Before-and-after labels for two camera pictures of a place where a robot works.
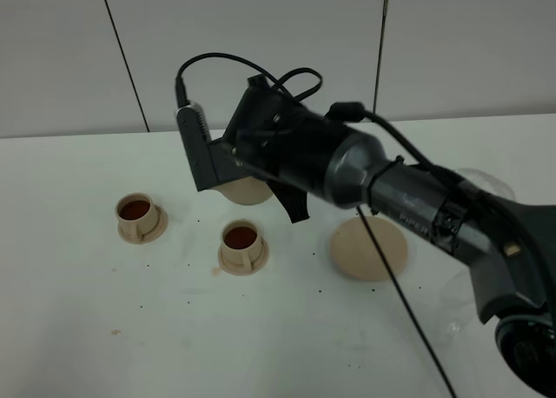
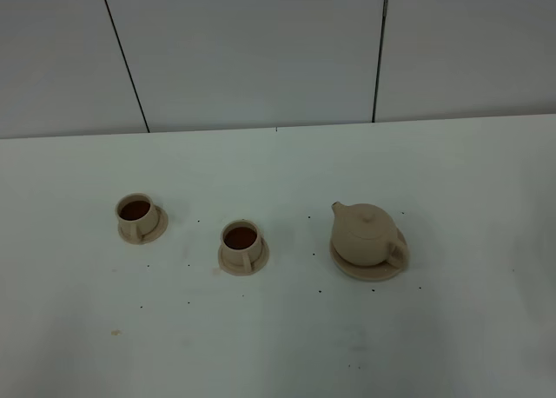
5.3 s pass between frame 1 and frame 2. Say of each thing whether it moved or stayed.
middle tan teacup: stayed
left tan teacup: stayed
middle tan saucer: stayed
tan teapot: moved
